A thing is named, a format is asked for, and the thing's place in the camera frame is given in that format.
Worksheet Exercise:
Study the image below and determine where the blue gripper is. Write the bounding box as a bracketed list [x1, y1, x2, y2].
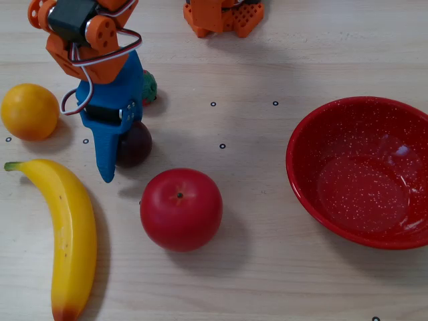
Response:
[76, 49, 145, 184]

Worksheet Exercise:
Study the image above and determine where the dark purple plum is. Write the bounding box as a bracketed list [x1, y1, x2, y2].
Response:
[115, 121, 153, 169]

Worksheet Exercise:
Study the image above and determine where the orange robot base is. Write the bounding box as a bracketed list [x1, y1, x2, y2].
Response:
[183, 0, 265, 38]

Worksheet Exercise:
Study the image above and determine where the red speckled bowl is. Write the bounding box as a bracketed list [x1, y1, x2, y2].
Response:
[286, 96, 428, 251]

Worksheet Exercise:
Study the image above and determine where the red strawberry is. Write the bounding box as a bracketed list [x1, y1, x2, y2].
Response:
[142, 70, 158, 107]

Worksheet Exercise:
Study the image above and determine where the orange fruit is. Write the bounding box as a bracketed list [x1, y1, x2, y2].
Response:
[1, 83, 60, 141]

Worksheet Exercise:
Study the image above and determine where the yellow banana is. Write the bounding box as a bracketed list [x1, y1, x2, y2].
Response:
[3, 158, 98, 321]

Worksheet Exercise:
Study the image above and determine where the red apple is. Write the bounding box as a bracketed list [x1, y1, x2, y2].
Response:
[139, 168, 224, 253]

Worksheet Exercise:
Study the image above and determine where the white red servo cable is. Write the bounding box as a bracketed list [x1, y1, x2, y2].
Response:
[60, 0, 143, 116]

